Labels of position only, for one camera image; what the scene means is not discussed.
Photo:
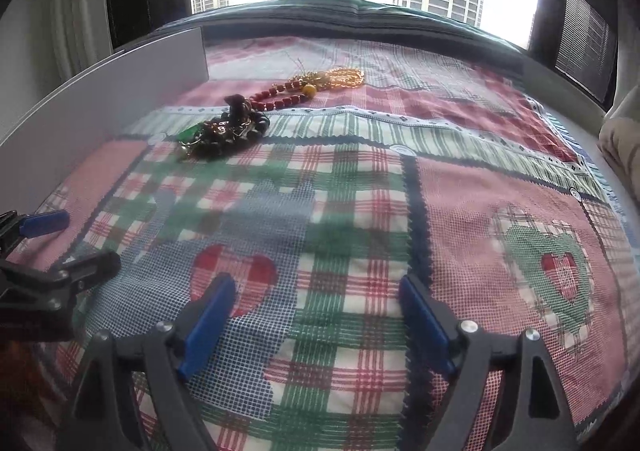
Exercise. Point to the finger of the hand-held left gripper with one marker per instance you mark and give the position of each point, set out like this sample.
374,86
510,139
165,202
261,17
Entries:
46,223
80,271

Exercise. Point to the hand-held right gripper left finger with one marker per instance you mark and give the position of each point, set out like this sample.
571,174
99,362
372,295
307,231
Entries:
210,318

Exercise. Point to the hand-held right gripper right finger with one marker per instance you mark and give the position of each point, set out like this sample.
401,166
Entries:
425,326

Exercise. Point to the white box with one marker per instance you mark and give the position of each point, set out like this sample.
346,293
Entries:
100,106

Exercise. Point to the green pendant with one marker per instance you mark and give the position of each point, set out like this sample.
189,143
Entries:
190,133

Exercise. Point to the plaid patchwork blanket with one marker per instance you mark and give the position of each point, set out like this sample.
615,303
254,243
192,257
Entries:
350,231

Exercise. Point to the pile of clothes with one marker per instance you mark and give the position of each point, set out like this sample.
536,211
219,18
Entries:
620,146

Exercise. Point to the white curtain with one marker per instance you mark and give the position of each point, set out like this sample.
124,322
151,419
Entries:
627,98

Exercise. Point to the louvred window vent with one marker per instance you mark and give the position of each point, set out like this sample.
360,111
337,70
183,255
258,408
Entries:
585,51

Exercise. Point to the dark green folded blanket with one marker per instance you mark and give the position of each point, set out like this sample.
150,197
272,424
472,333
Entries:
325,13

